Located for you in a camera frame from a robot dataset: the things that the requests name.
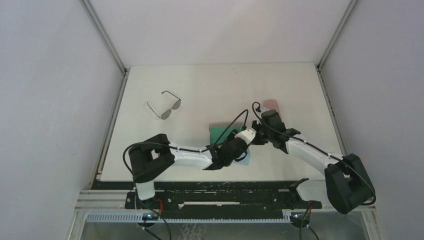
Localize small light blue cloth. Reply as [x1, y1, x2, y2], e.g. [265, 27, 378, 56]
[233, 149, 251, 166]

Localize pink glasses case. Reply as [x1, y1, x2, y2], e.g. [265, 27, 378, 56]
[263, 99, 282, 119]

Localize grey marbled glasses case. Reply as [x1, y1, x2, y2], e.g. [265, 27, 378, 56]
[208, 122, 244, 145]

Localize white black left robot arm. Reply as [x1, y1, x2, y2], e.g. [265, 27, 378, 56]
[122, 129, 256, 201]

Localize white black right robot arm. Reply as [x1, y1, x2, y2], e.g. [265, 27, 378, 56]
[252, 106, 376, 215]

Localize black left camera cable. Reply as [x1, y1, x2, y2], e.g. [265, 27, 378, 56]
[122, 109, 249, 176]

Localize black camera cable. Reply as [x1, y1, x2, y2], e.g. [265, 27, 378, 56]
[122, 109, 249, 176]
[251, 101, 377, 206]

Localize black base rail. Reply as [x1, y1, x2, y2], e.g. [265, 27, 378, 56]
[124, 180, 322, 220]

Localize black frame grey sunglasses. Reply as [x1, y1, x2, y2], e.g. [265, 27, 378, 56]
[146, 90, 182, 120]

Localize black right camera cable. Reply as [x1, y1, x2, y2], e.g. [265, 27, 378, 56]
[251, 101, 377, 206]

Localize aluminium frame post right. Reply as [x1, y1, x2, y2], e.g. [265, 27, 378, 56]
[316, 0, 360, 72]

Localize aluminium frame post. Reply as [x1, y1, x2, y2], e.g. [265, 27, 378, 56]
[316, 0, 360, 72]
[79, 0, 128, 75]

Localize aluminium frame post left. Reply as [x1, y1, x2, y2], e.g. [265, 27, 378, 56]
[79, 0, 128, 75]

